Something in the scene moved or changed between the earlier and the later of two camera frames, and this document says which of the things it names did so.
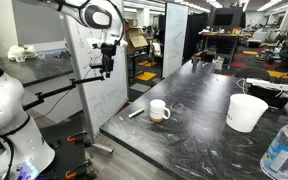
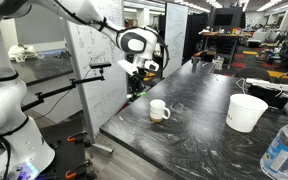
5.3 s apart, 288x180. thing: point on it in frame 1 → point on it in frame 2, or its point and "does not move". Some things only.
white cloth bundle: (20, 52) does not move
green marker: (136, 113) → (143, 93)
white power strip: (269, 85) does not move
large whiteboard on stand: (101, 100) does not move
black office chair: (253, 73) does not move
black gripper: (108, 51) → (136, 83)
